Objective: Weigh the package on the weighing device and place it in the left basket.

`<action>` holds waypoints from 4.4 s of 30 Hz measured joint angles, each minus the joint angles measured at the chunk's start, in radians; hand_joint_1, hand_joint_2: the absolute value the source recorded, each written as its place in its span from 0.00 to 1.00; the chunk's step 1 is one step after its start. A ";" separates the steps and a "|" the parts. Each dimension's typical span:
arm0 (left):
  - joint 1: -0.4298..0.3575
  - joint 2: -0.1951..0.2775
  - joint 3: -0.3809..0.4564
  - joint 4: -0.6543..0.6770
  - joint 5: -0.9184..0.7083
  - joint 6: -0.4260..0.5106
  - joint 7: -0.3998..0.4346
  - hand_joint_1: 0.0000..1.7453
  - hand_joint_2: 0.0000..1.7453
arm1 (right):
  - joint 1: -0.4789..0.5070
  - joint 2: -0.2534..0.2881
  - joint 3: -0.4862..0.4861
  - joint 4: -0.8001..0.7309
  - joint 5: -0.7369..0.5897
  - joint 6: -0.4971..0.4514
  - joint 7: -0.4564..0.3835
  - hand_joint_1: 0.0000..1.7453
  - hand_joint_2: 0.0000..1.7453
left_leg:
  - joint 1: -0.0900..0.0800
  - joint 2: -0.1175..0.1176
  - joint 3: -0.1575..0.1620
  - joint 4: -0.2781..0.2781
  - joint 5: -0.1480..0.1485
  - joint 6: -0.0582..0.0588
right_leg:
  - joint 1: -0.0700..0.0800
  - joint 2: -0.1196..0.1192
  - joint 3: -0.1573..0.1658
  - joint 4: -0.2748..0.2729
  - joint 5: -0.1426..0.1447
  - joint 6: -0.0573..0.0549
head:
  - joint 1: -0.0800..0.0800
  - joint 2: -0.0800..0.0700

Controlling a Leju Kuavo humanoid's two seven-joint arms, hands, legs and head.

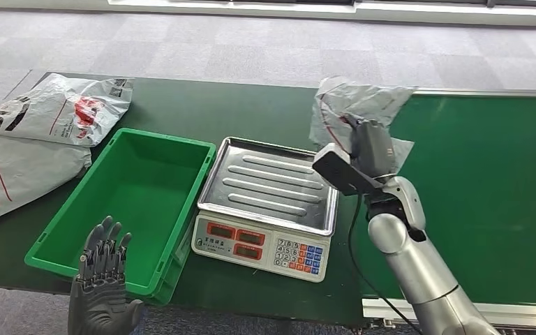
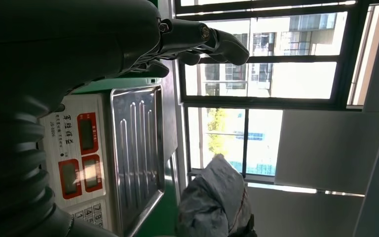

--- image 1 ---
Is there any aluminium conveyor frame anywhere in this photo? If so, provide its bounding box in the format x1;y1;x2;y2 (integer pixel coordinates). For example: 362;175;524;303
362;87;536;330

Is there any white electronic scale body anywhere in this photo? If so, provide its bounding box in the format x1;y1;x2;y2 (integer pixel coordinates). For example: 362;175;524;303
191;210;332;283

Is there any dark green table board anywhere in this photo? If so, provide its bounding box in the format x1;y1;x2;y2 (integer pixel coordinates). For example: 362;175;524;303
0;72;366;327

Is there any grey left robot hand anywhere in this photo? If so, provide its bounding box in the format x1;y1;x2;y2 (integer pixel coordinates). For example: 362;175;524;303
67;216;144;335

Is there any green plastic basket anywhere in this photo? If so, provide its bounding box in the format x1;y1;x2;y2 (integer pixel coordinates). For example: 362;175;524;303
24;128;218;307

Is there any white wall skirting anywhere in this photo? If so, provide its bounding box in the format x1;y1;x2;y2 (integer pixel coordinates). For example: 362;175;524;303
107;0;536;28

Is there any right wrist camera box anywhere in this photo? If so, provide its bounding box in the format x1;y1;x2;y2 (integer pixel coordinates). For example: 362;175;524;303
311;142;385;197

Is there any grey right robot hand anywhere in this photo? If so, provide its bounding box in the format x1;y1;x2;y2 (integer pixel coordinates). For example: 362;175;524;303
343;114;397;179

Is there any steel scale pan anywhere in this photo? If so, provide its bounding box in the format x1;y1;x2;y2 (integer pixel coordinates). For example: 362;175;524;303
196;136;340;237

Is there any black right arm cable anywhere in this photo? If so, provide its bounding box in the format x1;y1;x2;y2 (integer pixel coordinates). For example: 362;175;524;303
347;193;424;335

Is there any grey red-print package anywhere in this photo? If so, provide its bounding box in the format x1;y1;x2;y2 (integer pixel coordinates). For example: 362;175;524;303
308;75;418;174

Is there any grey package with black letters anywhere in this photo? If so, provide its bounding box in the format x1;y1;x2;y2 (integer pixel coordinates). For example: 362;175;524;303
0;73;135;149

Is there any large grey red-line package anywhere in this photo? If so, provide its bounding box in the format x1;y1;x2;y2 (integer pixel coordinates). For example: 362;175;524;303
0;133;93;232

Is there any green conveyor belt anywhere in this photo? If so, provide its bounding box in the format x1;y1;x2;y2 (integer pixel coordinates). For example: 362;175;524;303
351;94;536;306

